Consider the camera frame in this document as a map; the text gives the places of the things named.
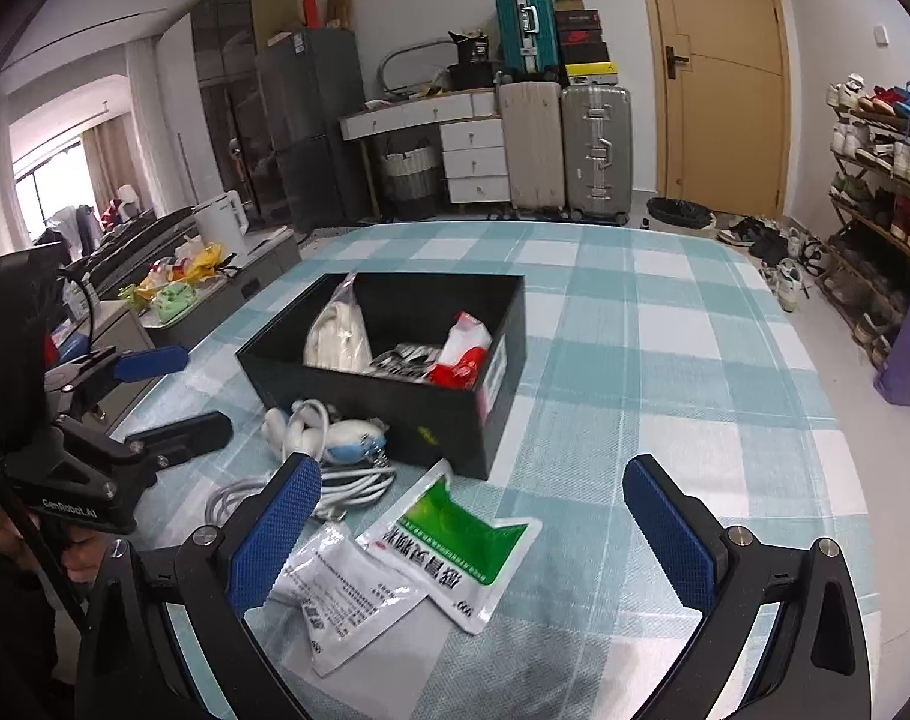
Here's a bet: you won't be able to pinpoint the white blue plush toy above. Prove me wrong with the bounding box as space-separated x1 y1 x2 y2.
261 398 387 466

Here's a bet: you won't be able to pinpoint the white cable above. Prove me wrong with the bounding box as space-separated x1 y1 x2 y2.
202 460 400 533

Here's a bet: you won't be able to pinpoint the bagged cream rope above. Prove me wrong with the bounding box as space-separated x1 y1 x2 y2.
302 271 374 376

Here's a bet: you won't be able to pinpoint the white printed sachet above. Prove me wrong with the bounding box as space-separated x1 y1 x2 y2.
270 523 426 678

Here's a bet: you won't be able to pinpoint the black cardboard box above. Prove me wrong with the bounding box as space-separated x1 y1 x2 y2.
237 273 526 479

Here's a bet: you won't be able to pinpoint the green white sachet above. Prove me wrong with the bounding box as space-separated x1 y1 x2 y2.
356 460 543 635

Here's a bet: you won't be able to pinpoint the red white packet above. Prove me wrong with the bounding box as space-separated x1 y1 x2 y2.
429 312 492 390

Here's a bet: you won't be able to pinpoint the person's left hand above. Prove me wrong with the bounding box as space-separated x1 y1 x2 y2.
0 509 108 583

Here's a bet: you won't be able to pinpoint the grey side cart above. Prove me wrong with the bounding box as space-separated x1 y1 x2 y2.
56 223 304 430

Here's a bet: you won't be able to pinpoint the yellow snack bags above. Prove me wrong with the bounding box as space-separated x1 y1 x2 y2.
118 239 224 302

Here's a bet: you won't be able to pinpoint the white kettle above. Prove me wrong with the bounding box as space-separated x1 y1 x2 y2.
193 190 249 262

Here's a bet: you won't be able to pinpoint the striped laundry basket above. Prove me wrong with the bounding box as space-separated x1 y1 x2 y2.
380 145 442 221

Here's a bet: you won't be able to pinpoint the grey refrigerator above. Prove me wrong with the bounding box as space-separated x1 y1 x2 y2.
256 28 370 232

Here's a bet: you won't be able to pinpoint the teal plaid tablecloth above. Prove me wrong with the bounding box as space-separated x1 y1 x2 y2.
123 221 882 718

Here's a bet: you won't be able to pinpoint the white drawer desk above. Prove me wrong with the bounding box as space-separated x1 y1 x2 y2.
339 88 510 205

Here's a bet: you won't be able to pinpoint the oval white mirror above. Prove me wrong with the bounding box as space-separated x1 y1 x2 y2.
375 36 458 101

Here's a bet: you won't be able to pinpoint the black bag on desk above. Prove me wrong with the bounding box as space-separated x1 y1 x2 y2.
447 29 496 91

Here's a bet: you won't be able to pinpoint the beige suitcase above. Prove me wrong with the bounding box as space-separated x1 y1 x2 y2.
499 82 565 213

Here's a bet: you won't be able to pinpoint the teal suitcase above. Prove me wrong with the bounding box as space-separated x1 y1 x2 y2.
494 0 562 82

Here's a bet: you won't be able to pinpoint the silver suitcase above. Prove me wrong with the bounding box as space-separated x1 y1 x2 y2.
561 85 634 226

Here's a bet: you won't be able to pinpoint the wooden shoe rack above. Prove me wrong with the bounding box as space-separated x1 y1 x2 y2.
816 73 910 369

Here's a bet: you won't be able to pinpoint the stack of shoe boxes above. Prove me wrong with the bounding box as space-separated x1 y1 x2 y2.
554 0 619 86

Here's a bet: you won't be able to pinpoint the wooden door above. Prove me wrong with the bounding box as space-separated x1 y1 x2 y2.
645 0 791 218

